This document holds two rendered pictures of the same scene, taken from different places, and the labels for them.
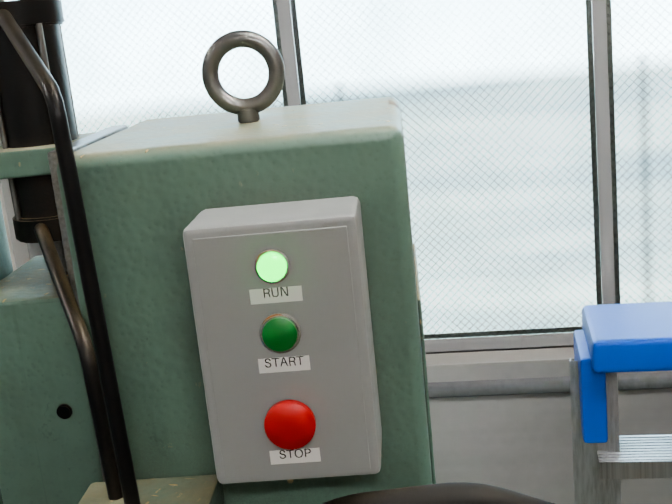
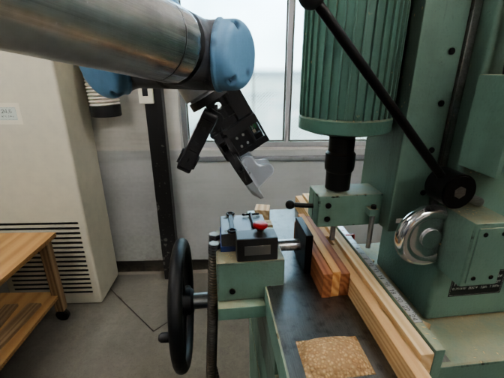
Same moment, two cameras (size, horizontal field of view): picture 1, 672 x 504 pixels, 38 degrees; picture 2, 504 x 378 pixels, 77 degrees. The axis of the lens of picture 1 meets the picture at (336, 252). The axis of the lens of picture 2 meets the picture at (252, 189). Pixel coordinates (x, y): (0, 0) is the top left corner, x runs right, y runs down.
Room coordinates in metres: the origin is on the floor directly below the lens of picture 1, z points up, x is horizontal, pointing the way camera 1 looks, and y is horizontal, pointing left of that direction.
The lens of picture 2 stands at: (0.15, 0.64, 1.31)
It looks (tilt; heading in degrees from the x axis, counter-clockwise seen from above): 21 degrees down; 349
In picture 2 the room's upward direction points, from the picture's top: straight up
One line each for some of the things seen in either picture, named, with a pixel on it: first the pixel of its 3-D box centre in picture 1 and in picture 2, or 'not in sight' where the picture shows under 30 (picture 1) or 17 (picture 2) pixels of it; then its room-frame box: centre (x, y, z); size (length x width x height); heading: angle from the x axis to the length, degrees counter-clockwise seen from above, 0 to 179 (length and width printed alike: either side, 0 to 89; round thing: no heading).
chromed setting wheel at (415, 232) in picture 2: not in sight; (427, 235); (0.59, 0.22, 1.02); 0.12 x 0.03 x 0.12; 85
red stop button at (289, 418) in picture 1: (290, 424); not in sight; (0.52, 0.04, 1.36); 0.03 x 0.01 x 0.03; 85
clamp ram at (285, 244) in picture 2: not in sight; (289, 244); (0.72, 0.44, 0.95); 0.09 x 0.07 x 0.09; 175
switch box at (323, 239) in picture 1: (288, 339); not in sight; (0.56, 0.03, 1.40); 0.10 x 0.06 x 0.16; 85
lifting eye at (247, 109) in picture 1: (243, 76); not in sight; (0.70, 0.05, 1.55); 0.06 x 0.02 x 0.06; 85
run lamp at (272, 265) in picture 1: (271, 267); not in sight; (0.52, 0.04, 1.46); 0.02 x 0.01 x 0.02; 85
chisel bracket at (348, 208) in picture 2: not in sight; (344, 208); (0.72, 0.32, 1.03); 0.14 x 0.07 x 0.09; 85
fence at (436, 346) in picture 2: not in sight; (349, 250); (0.71, 0.30, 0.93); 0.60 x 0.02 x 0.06; 175
